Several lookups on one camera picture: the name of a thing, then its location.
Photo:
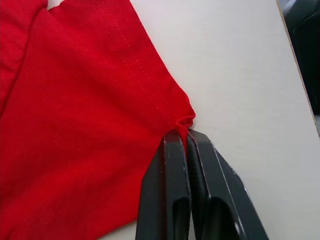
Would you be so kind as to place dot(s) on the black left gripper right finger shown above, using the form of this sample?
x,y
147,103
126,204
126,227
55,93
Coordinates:
x,y
220,200

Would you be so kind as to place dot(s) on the dark rounded shape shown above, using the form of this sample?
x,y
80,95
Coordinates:
x,y
305,37

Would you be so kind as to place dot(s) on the red t-shirt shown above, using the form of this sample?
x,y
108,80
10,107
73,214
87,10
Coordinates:
x,y
75,112

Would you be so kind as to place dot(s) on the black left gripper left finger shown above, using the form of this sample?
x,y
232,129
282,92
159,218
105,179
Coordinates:
x,y
165,190

